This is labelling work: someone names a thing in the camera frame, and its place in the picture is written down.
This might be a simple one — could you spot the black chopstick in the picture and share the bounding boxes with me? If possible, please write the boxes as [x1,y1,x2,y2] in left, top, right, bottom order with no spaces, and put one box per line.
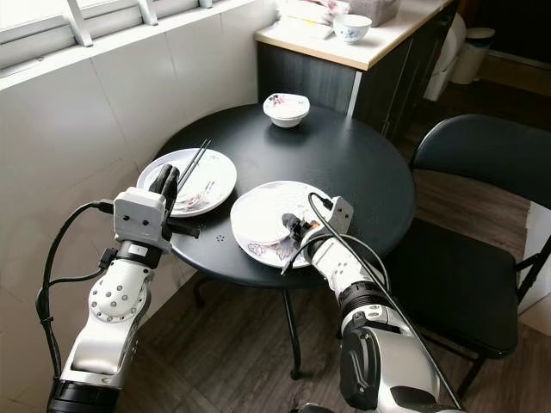
[183,140,214,185]
[179,138,207,179]

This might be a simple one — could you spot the white floral plate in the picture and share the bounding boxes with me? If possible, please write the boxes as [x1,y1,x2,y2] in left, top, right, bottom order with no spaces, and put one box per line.
[136,148,238,217]
[230,181,332,268]

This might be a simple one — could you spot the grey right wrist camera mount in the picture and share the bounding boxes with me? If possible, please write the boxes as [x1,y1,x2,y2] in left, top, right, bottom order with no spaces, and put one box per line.
[320,196,354,237]

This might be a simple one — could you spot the black padded chair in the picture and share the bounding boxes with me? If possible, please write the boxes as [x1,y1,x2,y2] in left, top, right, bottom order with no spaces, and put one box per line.
[383,114,551,397]

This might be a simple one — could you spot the dark cabinet light top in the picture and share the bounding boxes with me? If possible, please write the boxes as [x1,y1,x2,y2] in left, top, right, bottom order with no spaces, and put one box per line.
[254,0,457,143]

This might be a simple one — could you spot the grey tissue box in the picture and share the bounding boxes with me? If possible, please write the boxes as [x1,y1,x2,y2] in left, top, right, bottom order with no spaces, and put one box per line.
[344,0,401,27]

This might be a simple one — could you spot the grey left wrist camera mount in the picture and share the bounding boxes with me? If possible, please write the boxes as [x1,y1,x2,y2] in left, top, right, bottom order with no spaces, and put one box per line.
[114,188,171,250]

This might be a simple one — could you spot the round black table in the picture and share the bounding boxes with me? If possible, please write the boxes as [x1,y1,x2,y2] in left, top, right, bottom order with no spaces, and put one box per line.
[151,103,417,379]

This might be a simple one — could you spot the small white floral bowl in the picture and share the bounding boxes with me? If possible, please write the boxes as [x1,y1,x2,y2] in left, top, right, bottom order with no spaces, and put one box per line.
[263,93,311,129]

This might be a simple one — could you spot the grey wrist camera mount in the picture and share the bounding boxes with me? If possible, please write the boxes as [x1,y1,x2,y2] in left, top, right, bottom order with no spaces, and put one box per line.
[320,196,354,237]
[114,188,171,250]

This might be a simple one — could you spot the white bowl blue pattern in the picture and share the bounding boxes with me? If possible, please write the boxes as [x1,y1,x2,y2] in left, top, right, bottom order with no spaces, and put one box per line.
[332,14,373,44]

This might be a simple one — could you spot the white waste bin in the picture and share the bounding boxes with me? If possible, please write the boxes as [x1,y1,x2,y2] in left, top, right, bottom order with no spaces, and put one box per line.
[450,27,496,85]

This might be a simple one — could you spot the white window frame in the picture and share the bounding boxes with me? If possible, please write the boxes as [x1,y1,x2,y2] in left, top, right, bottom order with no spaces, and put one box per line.
[0,0,276,70]

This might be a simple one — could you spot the white printed packet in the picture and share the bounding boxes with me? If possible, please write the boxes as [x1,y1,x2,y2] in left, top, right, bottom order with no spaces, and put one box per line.
[277,0,345,40]

